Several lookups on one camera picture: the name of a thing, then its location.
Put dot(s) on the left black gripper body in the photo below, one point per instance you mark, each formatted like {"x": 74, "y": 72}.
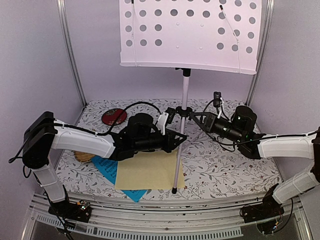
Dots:
{"x": 145, "y": 145}

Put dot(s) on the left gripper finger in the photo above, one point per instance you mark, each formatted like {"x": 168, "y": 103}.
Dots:
{"x": 174, "y": 143}
{"x": 177, "y": 137}

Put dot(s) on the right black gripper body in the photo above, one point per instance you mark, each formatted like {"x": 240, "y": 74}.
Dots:
{"x": 232, "y": 133}

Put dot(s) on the yellow sheet music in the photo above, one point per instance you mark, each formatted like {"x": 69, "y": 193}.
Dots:
{"x": 147, "y": 171}

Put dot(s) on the blue paper sheet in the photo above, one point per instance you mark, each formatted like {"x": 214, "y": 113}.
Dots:
{"x": 108, "y": 168}

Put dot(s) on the silver tripod music stand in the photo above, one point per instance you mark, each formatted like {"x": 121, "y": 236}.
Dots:
{"x": 214, "y": 35}

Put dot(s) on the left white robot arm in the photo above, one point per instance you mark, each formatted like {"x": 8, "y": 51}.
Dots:
{"x": 48, "y": 133}

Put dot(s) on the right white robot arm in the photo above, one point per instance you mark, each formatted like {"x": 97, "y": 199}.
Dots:
{"x": 304, "y": 145}

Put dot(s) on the red floral plate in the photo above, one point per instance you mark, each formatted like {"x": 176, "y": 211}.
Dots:
{"x": 114, "y": 115}

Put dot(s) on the floral table mat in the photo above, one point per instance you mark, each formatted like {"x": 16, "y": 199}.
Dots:
{"x": 209, "y": 171}

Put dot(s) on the woven bamboo tray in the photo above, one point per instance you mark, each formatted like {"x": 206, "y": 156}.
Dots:
{"x": 83, "y": 157}

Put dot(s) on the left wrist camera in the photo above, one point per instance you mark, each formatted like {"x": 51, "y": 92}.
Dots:
{"x": 164, "y": 119}

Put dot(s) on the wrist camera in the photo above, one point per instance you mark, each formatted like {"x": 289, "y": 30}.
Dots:
{"x": 164, "y": 119}
{"x": 218, "y": 103}

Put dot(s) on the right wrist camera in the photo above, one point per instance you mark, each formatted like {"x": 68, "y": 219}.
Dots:
{"x": 218, "y": 103}

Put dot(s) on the front aluminium rail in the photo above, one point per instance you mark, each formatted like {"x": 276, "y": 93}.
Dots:
{"x": 200, "y": 219}

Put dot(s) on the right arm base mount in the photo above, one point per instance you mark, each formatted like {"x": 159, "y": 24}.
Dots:
{"x": 265, "y": 210}

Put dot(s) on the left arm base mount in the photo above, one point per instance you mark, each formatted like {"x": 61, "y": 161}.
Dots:
{"x": 79, "y": 211}

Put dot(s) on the right aluminium frame post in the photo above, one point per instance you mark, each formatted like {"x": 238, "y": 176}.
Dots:
{"x": 266, "y": 22}

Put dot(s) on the aluminium frame post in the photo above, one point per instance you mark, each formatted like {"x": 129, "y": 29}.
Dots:
{"x": 266, "y": 22}
{"x": 62, "y": 13}

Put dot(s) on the left aluminium frame post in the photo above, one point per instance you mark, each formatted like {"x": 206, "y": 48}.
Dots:
{"x": 62, "y": 13}

